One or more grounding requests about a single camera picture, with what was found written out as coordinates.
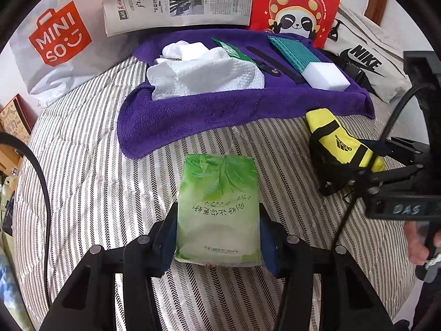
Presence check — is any yellow black Adidas pouch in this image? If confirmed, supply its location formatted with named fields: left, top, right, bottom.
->
left=306, top=108, right=378, bottom=196

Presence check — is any white melamine sponge block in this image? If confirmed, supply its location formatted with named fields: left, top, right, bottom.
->
left=301, top=62, right=351, bottom=91

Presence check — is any green tissue pack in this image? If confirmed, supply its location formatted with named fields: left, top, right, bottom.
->
left=175, top=154, right=262, bottom=267

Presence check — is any teal striped scrubbing pad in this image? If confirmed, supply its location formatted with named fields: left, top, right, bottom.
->
left=268, top=34, right=321, bottom=73

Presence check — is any white paper tissue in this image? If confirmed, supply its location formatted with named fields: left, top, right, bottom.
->
left=146, top=40, right=265, bottom=100

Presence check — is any green wet wipe sachet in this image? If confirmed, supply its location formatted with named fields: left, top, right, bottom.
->
left=212, top=38, right=256, bottom=64

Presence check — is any person's right hand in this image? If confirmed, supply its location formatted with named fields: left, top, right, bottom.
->
left=403, top=220, right=430, bottom=265

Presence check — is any striped grey bed sheet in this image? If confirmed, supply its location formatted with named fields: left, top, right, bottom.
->
left=13, top=58, right=415, bottom=330

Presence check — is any white Nike waist bag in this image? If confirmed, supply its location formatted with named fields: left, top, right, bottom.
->
left=324, top=4, right=411, bottom=103

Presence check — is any purple terry towel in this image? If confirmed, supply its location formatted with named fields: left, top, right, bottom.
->
left=117, top=28, right=375, bottom=159

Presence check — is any wooden furniture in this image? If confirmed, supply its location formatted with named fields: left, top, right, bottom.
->
left=1, top=94, right=36, bottom=176

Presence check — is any red panda paper bag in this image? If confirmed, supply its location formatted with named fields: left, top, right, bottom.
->
left=249, top=0, right=340, bottom=48

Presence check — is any white Miniso plastic bag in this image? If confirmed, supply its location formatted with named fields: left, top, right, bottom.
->
left=9, top=0, right=139, bottom=108

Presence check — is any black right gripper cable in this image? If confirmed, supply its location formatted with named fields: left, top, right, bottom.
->
left=330, top=82, right=435, bottom=253

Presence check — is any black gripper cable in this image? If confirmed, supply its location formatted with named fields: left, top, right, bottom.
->
left=0, top=132, right=52, bottom=307
left=330, top=82, right=435, bottom=253

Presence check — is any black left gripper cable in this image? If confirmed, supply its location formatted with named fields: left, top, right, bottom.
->
left=0, top=132, right=52, bottom=307

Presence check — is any wooden bed frame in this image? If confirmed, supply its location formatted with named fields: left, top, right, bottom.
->
left=364, top=0, right=388, bottom=25

